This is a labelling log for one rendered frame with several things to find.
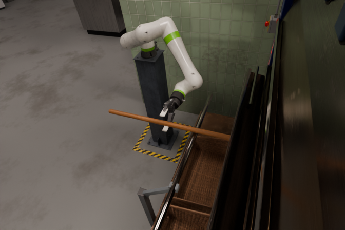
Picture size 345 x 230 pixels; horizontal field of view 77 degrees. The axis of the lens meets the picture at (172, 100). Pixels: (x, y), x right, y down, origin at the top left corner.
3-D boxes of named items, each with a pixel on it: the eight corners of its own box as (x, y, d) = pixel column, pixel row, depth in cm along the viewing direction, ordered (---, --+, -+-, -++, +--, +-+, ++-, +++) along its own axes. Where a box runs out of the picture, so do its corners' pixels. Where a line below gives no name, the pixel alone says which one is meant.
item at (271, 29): (278, 28, 167) (281, 15, 161) (277, 34, 161) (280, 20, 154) (267, 27, 170) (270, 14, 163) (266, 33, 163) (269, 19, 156)
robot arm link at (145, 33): (115, 37, 180) (135, 24, 133) (133, 31, 186) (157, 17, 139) (121, 52, 184) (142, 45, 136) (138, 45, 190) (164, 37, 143)
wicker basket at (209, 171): (248, 161, 176) (253, 140, 157) (234, 233, 138) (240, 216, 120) (191, 145, 192) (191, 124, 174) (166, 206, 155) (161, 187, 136)
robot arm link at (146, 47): (135, 49, 194) (131, 28, 181) (150, 43, 199) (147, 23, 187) (142, 54, 185) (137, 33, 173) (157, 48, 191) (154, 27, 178)
